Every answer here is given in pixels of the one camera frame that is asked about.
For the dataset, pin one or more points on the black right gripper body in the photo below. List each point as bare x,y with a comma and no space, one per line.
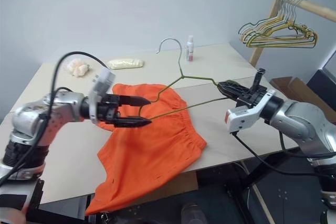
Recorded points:
249,98

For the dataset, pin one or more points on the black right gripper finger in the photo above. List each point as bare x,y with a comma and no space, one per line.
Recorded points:
233,85
228,93

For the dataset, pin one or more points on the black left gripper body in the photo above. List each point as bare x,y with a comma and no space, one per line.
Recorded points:
109,108

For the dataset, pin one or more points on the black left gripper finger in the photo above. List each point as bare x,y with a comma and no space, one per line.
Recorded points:
134,122
134,100

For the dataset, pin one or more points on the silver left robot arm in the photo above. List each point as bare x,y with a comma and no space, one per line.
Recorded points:
34,113

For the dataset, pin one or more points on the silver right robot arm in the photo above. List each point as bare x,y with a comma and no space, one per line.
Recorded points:
302,121

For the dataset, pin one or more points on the orange shorts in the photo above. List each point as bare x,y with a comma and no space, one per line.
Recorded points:
147,150

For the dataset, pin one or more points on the pale yellow folded cloth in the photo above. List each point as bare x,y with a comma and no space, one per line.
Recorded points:
126,64

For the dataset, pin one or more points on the crumpled peach cloth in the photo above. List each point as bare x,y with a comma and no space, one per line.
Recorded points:
77,68

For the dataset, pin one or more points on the brown cardboard box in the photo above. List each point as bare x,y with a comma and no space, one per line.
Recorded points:
302,90

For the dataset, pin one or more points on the white spray bottle pink label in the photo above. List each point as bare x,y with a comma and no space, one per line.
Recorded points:
189,51

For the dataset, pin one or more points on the black equipment case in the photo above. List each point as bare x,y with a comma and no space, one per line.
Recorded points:
323,83

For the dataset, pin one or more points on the dark rounded shape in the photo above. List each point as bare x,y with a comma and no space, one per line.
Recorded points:
193,214

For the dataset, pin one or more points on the wooden clothes rack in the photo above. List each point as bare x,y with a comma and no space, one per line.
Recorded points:
315,6

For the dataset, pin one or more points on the black perforated metal plate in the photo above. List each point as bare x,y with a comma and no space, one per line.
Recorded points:
35,197

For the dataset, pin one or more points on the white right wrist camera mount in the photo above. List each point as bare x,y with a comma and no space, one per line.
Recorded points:
241,119

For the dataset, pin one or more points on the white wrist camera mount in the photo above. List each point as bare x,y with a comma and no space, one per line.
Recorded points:
103,80
241,119

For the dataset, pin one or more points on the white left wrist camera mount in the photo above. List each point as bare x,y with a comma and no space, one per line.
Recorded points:
103,80

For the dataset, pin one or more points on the black table frame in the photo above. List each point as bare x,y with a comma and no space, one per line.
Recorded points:
252,175

